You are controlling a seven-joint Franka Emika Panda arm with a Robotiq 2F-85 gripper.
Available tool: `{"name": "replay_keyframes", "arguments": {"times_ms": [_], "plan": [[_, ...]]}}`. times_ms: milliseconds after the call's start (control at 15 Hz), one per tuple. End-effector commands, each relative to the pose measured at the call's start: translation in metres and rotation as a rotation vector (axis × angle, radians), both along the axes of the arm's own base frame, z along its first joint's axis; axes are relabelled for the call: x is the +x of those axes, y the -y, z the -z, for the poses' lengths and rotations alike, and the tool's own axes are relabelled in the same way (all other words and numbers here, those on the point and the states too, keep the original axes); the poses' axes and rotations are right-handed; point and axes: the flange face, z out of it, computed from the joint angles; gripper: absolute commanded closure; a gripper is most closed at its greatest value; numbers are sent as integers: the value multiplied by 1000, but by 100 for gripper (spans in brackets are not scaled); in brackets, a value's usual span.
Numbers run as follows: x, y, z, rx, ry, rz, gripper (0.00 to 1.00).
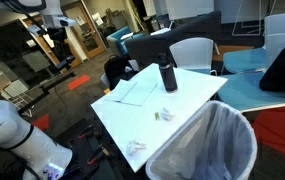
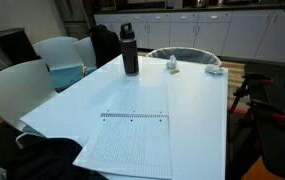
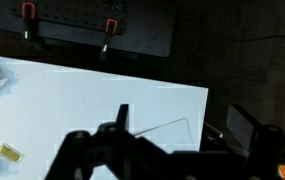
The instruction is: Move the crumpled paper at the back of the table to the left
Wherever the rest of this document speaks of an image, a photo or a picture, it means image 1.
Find black insulated bottle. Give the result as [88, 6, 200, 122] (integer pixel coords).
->
[157, 52, 179, 93]

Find grey bin with clear liner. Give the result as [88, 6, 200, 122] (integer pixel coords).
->
[144, 99, 259, 180]

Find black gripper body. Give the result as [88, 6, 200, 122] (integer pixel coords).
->
[46, 27, 70, 51]

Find white square table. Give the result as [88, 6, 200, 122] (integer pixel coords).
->
[90, 62, 229, 174]

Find wide flat white sheet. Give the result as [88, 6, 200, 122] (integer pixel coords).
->
[119, 81, 159, 107]

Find white wire frame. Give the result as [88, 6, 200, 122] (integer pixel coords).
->
[231, 0, 278, 37]

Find blue seat chair white back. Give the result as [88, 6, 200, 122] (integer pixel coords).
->
[221, 12, 285, 75]

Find long red handled clamp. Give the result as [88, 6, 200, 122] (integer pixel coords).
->
[87, 145, 112, 166]

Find dark grey sofa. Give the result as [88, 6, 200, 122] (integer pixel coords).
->
[124, 10, 223, 66]

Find short red handled clamp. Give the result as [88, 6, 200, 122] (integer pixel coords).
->
[77, 124, 97, 140]

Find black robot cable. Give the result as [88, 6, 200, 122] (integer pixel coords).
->
[0, 0, 48, 22]

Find large crumpled white paper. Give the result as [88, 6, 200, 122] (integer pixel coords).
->
[126, 138, 148, 157]

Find black tripod stand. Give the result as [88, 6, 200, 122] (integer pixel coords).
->
[17, 54, 77, 115]

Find teal armchair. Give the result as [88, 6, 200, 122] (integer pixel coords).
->
[106, 25, 147, 56]

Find white plastic chair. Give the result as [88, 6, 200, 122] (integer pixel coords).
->
[168, 36, 218, 76]

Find narrow flat white sheet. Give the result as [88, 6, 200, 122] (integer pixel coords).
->
[104, 78, 138, 103]

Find white board panel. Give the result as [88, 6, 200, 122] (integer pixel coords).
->
[164, 0, 216, 21]

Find small white paper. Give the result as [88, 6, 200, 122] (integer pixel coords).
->
[159, 106, 176, 122]

